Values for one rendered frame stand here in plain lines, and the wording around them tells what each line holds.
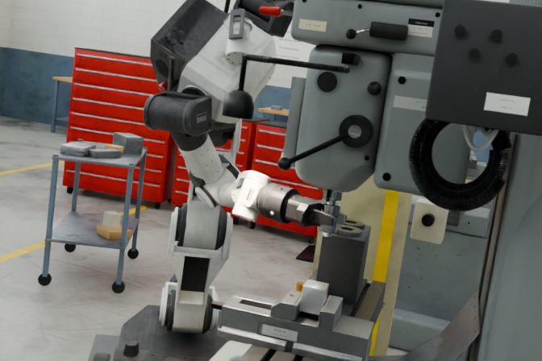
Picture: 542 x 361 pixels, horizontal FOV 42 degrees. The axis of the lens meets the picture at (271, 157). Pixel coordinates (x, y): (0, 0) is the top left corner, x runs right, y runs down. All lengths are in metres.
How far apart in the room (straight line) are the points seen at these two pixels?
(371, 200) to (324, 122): 1.88
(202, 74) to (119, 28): 10.16
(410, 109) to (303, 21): 0.30
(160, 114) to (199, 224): 0.53
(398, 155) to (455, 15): 0.38
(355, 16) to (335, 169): 0.33
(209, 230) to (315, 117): 0.82
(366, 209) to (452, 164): 1.94
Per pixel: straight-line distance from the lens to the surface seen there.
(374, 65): 1.52
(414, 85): 1.49
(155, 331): 2.63
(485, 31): 1.24
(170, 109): 1.83
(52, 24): 12.67
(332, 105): 1.54
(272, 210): 1.70
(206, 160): 1.93
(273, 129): 6.38
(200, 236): 2.26
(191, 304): 2.42
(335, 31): 1.52
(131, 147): 4.85
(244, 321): 1.67
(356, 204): 3.41
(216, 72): 1.88
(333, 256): 2.00
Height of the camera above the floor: 1.58
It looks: 8 degrees down
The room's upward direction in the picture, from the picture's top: 8 degrees clockwise
